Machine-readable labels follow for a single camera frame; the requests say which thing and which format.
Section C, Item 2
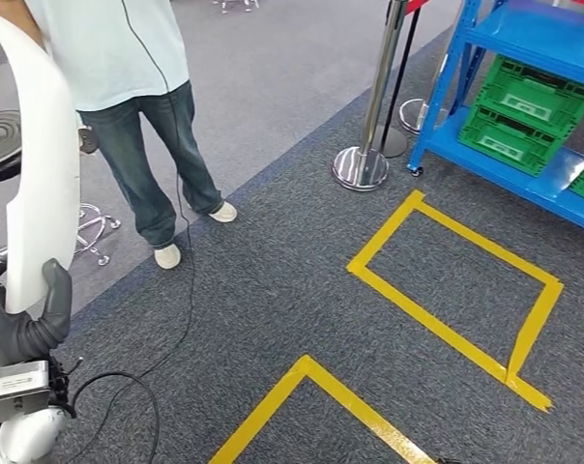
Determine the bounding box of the black stanchion post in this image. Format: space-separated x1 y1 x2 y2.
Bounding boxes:
372 6 422 160

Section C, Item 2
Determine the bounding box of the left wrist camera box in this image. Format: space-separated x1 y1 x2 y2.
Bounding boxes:
0 360 64 427

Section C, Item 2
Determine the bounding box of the yellow floor tape rectangle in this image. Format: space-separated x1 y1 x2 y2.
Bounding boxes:
346 188 565 415
208 354 438 464

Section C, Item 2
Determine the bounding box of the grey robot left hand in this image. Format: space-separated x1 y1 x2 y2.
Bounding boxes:
0 255 74 371

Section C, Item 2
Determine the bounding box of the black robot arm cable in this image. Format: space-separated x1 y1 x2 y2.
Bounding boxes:
67 371 161 464

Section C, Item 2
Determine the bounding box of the chrome chair base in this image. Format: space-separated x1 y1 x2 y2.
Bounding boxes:
74 203 122 268
212 0 260 15

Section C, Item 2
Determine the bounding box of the thin black tether cable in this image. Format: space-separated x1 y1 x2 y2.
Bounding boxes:
119 0 196 386

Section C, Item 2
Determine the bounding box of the white curved plastic car part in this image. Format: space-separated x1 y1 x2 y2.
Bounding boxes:
0 7 81 315

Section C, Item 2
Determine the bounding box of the chrome stanchion post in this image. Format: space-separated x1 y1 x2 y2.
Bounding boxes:
398 0 467 135
332 0 409 192

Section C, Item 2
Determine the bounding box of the blue metal shelf rack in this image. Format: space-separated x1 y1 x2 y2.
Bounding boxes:
406 0 584 238

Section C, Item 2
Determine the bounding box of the person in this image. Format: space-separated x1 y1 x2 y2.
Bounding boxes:
0 0 238 271

